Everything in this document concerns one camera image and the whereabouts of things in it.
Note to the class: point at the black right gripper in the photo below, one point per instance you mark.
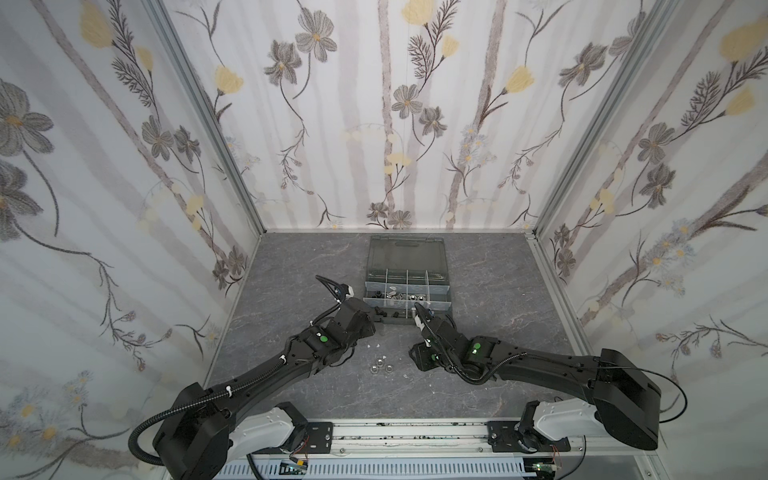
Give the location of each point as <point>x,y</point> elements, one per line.
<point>429,322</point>

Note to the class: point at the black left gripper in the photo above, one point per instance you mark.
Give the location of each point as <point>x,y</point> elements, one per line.
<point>347,305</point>

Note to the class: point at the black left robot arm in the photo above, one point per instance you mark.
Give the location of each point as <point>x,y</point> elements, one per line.
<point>207,427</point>

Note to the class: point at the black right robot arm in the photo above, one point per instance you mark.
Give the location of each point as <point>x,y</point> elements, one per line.
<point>605,394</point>

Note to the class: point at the green plastic organizer box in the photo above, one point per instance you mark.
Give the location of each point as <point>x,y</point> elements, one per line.
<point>411,265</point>

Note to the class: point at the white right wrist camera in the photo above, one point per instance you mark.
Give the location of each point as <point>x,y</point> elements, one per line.
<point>426,334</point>

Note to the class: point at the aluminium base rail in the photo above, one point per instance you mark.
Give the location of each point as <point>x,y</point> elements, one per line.
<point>394,438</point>

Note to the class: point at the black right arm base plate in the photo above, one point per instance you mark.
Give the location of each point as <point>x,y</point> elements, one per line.
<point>506,437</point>

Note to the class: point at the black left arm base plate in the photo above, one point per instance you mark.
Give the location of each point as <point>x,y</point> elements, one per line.
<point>318,439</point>

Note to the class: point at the white slotted cable duct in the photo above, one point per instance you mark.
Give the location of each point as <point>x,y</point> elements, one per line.
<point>402,468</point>

